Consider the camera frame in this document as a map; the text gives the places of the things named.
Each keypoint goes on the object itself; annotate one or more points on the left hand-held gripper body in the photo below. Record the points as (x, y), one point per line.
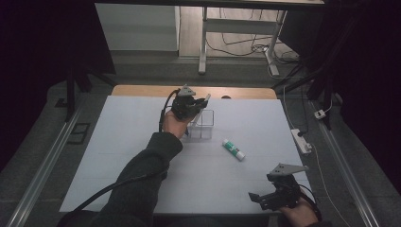
(184, 105)

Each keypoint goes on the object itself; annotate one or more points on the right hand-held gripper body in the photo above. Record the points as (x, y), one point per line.
(285, 195)

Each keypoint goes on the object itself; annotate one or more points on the clear plastic desk organizer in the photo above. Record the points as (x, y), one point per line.
(205, 129)

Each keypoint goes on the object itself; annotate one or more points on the person's left hand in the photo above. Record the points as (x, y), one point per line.
(175, 126)

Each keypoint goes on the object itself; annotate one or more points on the person's right hand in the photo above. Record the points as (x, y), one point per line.
(299, 216)

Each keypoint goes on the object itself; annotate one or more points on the pale blue table mat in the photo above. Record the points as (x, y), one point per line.
(246, 119)

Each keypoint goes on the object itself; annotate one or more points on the white and green glue stick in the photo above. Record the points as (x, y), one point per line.
(233, 149)

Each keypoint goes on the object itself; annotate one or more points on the white power strip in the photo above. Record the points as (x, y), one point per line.
(301, 141)

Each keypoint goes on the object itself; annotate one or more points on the small white adapter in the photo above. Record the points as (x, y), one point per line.
(319, 114)

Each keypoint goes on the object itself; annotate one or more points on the black stand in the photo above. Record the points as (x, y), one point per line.
(321, 85)
(71, 91)

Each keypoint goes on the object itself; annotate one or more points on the aluminium floor rail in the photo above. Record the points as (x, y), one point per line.
(345, 176)
(44, 164)

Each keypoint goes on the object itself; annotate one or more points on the white desk frame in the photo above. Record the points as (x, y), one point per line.
(239, 26)

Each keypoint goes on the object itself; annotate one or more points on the black floor socket frame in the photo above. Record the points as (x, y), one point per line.
(78, 133)

